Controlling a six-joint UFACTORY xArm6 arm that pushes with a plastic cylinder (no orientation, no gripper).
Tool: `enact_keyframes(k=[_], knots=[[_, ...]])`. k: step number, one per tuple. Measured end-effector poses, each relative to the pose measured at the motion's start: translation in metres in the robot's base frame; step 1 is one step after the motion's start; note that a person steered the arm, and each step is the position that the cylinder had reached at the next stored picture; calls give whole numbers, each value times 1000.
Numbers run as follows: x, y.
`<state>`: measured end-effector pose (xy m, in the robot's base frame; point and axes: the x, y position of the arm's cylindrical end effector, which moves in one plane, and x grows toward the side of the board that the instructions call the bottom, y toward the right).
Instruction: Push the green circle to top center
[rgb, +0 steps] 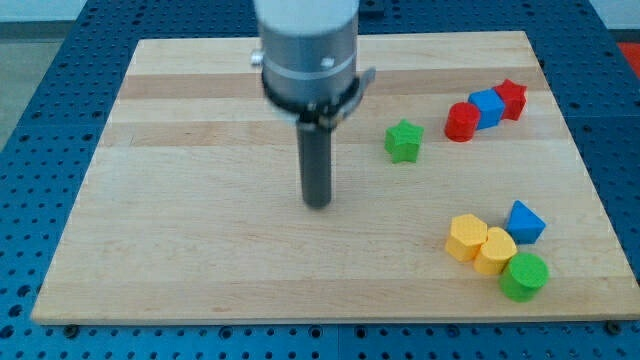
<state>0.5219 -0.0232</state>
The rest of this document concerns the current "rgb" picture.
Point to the blue cube block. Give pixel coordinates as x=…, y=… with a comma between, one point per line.
x=490, y=105

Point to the wooden board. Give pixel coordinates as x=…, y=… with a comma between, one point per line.
x=191, y=212

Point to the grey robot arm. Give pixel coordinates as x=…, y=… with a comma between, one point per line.
x=308, y=59

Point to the yellow hexagon block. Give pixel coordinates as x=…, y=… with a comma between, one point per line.
x=467, y=233

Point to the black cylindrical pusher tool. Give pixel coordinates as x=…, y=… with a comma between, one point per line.
x=314, y=148

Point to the green star block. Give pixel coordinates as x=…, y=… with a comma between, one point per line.
x=403, y=141

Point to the red star block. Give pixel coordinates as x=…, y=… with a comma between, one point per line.
x=513, y=96

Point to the blue triangle block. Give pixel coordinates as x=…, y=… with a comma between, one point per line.
x=524, y=225

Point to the red cylinder block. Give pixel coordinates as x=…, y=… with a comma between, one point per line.
x=462, y=121

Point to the yellow heart block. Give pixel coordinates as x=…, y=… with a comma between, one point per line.
x=495, y=253

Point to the green cylinder block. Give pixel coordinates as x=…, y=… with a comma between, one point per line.
x=524, y=276

